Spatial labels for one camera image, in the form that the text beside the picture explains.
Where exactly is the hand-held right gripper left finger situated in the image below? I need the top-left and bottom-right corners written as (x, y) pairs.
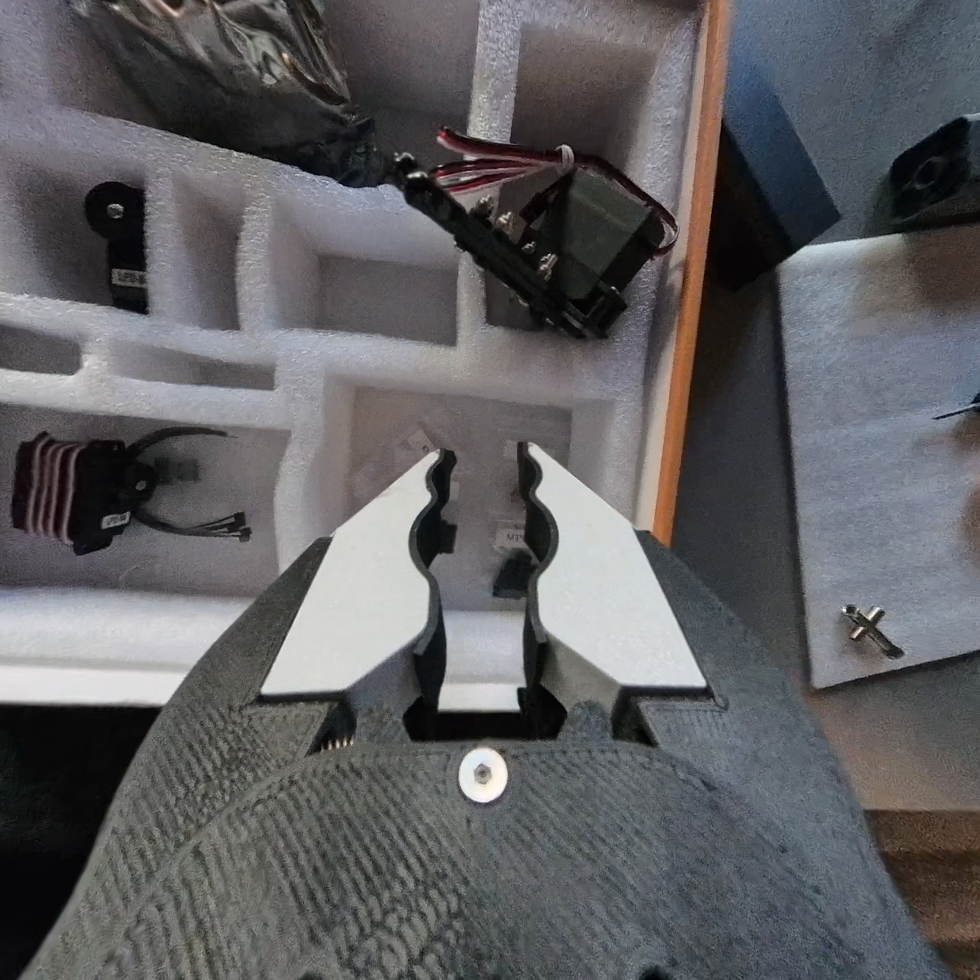
top-left (260, 449), bottom-right (459, 704)

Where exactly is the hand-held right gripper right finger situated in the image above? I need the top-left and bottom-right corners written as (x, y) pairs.
top-left (514, 442), bottom-right (707, 713)

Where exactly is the white foam tray insert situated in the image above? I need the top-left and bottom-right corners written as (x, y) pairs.
top-left (0, 0), bottom-right (709, 690)

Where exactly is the dark desk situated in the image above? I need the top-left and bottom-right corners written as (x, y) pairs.
top-left (0, 0), bottom-right (980, 920)

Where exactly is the white sheet with blue print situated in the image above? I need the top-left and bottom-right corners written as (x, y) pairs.
top-left (777, 230), bottom-right (980, 690)

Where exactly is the black servo motor assembly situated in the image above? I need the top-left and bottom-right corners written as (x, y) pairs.
top-left (394, 126), bottom-right (682, 339)

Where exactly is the black servo horn part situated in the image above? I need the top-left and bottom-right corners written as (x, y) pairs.
top-left (84, 181), bottom-right (150, 315)

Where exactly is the dark blue box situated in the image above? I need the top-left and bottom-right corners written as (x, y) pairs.
top-left (712, 77), bottom-right (843, 292)

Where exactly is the black plastic bag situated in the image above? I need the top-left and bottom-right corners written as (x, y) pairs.
top-left (72, 0), bottom-right (399, 188)

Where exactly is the black plastic part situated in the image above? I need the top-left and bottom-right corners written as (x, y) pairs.
top-left (869, 113), bottom-right (980, 238)

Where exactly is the servo with striped cable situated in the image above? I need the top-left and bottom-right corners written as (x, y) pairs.
top-left (11, 427), bottom-right (254, 556)

